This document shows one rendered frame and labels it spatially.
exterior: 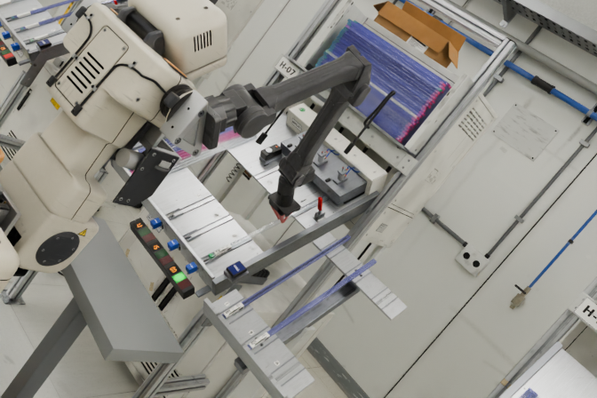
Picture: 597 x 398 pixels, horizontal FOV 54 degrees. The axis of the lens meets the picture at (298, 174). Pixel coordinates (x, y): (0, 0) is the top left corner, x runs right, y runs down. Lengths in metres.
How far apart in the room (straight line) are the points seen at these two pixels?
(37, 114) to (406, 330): 2.34
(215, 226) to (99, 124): 0.77
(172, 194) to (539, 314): 2.13
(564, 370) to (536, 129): 1.92
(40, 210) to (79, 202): 0.08
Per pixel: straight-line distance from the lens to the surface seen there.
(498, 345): 3.49
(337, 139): 2.25
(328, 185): 2.09
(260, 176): 2.17
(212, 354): 2.23
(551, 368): 1.93
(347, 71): 1.50
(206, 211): 2.03
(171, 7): 1.35
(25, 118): 3.29
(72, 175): 1.38
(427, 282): 3.59
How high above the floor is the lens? 1.41
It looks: 9 degrees down
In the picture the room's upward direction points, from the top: 38 degrees clockwise
